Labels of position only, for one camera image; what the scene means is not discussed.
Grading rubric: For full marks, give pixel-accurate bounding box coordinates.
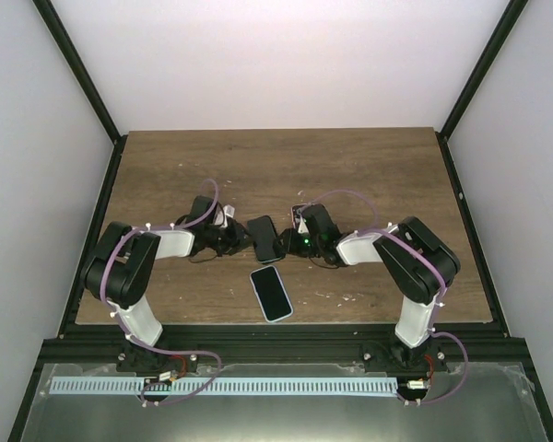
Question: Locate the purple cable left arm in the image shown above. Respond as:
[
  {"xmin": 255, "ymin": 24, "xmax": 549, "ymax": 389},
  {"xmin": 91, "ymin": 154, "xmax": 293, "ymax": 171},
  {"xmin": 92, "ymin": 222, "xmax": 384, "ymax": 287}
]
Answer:
[{"xmin": 100, "ymin": 178, "xmax": 223, "ymax": 409}]

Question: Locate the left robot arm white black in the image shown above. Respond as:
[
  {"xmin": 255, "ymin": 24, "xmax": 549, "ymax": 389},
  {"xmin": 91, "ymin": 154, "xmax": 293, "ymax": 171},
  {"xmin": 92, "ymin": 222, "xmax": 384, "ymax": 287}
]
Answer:
[{"xmin": 80, "ymin": 195, "xmax": 252, "ymax": 372}]

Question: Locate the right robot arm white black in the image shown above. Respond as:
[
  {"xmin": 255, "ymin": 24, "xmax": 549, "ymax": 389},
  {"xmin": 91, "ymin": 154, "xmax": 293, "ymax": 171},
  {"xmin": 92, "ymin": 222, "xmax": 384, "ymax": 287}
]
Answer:
[{"xmin": 275, "ymin": 204, "xmax": 461, "ymax": 371}]

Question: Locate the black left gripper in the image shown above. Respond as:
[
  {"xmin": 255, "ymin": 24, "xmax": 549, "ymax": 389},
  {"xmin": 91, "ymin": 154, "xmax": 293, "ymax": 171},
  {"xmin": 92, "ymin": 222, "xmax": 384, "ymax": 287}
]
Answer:
[{"xmin": 205, "ymin": 220, "xmax": 257, "ymax": 258}]

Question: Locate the metal base plate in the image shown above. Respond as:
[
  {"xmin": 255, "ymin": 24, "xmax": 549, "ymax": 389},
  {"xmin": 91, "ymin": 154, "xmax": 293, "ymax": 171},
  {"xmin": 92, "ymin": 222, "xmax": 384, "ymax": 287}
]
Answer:
[{"xmin": 22, "ymin": 363, "xmax": 547, "ymax": 441}]

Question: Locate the pink phone case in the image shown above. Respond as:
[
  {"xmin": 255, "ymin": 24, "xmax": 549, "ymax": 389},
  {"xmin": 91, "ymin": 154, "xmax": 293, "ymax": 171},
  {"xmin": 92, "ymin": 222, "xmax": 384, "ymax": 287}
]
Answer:
[{"xmin": 291, "ymin": 204, "xmax": 304, "ymax": 228}]

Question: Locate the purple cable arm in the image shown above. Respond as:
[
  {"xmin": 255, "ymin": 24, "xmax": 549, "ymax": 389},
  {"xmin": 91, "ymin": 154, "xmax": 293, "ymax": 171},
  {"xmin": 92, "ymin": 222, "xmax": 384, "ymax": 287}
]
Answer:
[
  {"xmin": 299, "ymin": 188, "xmax": 470, "ymax": 406},
  {"xmin": 100, "ymin": 178, "xmax": 223, "ymax": 409}
]

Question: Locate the light blue phone case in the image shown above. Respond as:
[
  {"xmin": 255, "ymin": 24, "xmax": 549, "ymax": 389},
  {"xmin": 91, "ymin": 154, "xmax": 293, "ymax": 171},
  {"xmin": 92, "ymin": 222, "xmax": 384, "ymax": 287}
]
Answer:
[{"xmin": 249, "ymin": 264, "xmax": 294, "ymax": 323}]

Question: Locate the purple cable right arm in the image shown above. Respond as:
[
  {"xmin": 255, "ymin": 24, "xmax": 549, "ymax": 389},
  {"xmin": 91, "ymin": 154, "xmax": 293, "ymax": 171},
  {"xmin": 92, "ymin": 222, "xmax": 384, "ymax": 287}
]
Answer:
[{"xmin": 299, "ymin": 188, "xmax": 470, "ymax": 406}]

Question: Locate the light blue slotted cable duct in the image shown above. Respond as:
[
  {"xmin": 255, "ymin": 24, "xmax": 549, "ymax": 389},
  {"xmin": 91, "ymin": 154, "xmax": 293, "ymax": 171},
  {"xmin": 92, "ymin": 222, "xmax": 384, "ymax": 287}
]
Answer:
[{"xmin": 48, "ymin": 376, "xmax": 398, "ymax": 397}]

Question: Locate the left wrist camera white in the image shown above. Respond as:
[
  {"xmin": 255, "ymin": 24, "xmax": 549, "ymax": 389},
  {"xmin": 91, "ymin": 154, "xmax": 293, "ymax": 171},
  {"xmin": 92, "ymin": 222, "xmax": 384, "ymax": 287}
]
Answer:
[{"xmin": 215, "ymin": 204, "xmax": 235, "ymax": 228}]

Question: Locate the teal-edged smartphone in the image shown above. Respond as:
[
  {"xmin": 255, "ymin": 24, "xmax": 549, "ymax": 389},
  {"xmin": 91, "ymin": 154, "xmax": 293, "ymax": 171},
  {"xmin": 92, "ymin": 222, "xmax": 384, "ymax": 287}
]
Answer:
[{"xmin": 247, "ymin": 215, "xmax": 285, "ymax": 262}]

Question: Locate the purple-edged smartphone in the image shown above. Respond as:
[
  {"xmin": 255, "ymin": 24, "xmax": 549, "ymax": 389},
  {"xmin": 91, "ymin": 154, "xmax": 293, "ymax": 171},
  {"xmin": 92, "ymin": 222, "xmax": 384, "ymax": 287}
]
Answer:
[{"xmin": 251, "ymin": 266, "xmax": 291, "ymax": 320}]

